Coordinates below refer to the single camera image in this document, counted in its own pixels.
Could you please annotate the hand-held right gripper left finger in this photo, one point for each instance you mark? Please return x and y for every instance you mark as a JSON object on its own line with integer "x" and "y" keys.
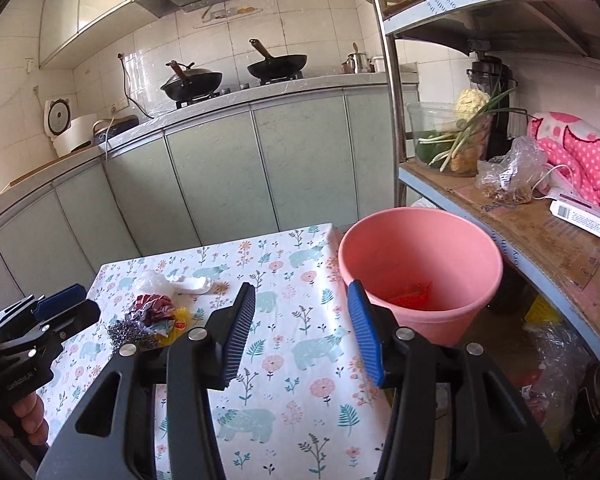
{"x": 237, "y": 330}

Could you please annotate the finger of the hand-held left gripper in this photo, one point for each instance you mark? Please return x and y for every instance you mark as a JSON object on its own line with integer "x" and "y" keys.
{"x": 77, "y": 317}
{"x": 60, "y": 302}

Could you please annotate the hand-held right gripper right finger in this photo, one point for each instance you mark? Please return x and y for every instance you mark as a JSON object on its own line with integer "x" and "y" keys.
{"x": 365, "y": 330}

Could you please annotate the yellow wrapper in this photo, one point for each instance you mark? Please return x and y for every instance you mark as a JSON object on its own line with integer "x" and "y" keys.
{"x": 181, "y": 317}

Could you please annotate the white tissue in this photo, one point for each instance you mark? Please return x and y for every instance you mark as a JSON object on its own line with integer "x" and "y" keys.
{"x": 195, "y": 285}

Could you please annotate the colourful candy wrapper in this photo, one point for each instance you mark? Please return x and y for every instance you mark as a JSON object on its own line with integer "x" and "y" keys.
{"x": 161, "y": 332}

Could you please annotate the clear plastic wrap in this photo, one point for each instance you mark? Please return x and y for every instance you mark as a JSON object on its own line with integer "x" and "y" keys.
{"x": 155, "y": 282}

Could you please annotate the pink plastic bucket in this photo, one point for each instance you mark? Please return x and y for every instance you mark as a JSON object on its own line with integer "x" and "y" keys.
{"x": 420, "y": 240}

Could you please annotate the person's left hand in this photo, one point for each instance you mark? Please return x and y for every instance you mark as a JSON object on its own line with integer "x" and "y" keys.
{"x": 32, "y": 420}

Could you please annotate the floral bear printed tablecloth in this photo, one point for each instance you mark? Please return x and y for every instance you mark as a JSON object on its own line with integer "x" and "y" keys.
{"x": 290, "y": 360}

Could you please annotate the dark red crumpled wrapper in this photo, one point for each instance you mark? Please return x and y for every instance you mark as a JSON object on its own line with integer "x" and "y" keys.
{"x": 152, "y": 306}

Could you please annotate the wooden cutting board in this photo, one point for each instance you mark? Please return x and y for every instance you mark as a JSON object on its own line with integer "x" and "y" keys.
{"x": 50, "y": 170}

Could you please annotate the pale green lower cabinets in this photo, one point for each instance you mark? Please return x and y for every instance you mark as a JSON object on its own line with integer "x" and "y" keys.
{"x": 205, "y": 170}

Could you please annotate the white rice cooker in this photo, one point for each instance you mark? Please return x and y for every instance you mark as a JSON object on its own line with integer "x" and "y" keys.
{"x": 70, "y": 135}

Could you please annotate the yellow packet under rack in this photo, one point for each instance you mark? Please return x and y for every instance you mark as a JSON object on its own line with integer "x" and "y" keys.
{"x": 542, "y": 310}

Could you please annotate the dark electric cooker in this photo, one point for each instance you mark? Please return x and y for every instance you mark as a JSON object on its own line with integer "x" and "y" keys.
{"x": 115, "y": 130}

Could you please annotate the brown cardboard sheet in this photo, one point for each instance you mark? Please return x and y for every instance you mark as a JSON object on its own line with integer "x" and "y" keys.
{"x": 530, "y": 240}

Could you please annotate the plastic bag of nuts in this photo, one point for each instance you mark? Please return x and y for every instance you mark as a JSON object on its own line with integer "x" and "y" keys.
{"x": 510, "y": 175}

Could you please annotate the clear container with vegetables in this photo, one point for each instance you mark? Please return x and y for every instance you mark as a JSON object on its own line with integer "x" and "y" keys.
{"x": 460, "y": 140}

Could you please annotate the metal shelf rack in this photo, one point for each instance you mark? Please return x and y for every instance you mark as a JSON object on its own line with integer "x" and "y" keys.
{"x": 397, "y": 110}

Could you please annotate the gas stove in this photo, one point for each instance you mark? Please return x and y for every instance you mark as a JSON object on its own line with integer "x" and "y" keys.
{"x": 230, "y": 92}

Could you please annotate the white cardboard box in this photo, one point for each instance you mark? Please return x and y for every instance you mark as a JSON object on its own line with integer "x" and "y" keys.
{"x": 580, "y": 215}

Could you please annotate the black wok with lid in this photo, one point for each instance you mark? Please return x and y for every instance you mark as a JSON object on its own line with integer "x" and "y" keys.
{"x": 192, "y": 85}

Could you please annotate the cauliflower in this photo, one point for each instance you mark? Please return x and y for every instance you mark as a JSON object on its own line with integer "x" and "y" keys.
{"x": 472, "y": 102}

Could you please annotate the white lidded container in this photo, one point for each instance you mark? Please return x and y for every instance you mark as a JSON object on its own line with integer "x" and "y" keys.
{"x": 379, "y": 64}

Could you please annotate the steel kettle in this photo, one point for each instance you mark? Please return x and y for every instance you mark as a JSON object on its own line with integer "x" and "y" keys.
{"x": 359, "y": 62}

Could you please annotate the black open wok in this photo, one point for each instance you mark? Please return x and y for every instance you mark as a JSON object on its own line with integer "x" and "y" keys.
{"x": 277, "y": 65}

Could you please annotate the pink polka dot cloth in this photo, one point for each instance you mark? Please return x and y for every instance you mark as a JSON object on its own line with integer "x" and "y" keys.
{"x": 580, "y": 155}

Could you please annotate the black blender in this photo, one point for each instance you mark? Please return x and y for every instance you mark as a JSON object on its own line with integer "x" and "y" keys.
{"x": 492, "y": 80}

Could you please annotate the upper kitchen cabinets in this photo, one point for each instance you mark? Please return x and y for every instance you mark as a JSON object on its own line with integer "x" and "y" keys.
{"x": 90, "y": 5}

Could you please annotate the glass wall shelf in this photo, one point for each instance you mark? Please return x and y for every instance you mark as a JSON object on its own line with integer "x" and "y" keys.
{"x": 225, "y": 20}

